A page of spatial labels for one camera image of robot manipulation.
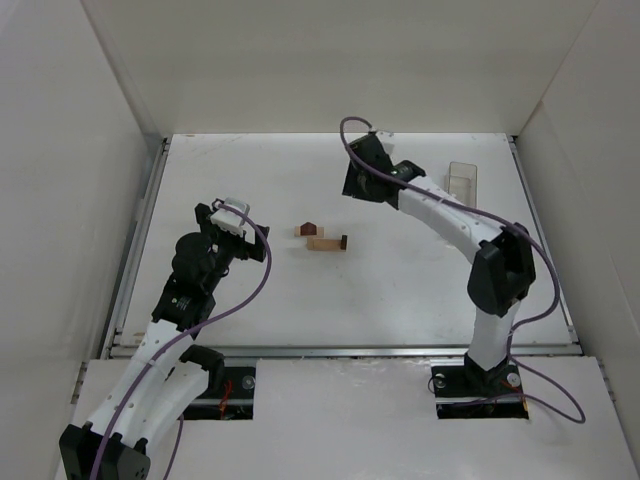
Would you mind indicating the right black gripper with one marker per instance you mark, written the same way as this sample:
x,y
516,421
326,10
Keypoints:
x,y
366,170

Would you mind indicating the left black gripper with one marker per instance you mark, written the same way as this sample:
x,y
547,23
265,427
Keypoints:
x,y
232,239

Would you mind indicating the thin wood block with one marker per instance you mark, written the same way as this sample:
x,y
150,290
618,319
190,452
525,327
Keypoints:
x,y
319,235

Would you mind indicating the reddish brown small block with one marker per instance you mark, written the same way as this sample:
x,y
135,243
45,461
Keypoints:
x,y
308,229

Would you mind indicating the large light wood block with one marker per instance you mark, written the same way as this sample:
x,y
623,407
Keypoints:
x,y
323,245

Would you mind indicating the clear plastic box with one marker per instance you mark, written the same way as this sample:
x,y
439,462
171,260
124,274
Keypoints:
x,y
461,183

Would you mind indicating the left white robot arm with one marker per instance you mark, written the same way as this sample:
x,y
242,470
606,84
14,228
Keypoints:
x,y
169,369

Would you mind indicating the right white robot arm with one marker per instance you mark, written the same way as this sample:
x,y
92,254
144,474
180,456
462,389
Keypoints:
x,y
502,267

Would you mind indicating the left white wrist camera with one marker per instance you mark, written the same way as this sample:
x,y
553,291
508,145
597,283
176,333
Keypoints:
x,y
228,215

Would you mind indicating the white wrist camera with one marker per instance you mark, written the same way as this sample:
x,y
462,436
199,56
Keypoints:
x,y
228,215
387,140

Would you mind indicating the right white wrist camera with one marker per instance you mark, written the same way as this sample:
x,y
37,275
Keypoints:
x,y
387,140

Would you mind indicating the aluminium left rail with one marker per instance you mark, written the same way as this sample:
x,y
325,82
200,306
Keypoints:
x,y
132,252

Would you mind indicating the aluminium rail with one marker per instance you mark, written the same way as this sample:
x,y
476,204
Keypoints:
x,y
307,352
132,252
562,307

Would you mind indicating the aluminium front rail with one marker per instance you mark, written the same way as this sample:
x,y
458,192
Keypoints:
x,y
307,352

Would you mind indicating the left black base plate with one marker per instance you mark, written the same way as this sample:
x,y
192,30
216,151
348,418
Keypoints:
x,y
232,399

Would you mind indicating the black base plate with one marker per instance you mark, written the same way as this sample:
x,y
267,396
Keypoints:
x,y
459,396
232,399

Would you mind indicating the aluminium right rail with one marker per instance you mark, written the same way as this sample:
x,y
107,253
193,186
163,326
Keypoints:
x,y
562,307

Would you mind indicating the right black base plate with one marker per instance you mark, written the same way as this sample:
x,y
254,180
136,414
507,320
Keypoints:
x,y
459,396

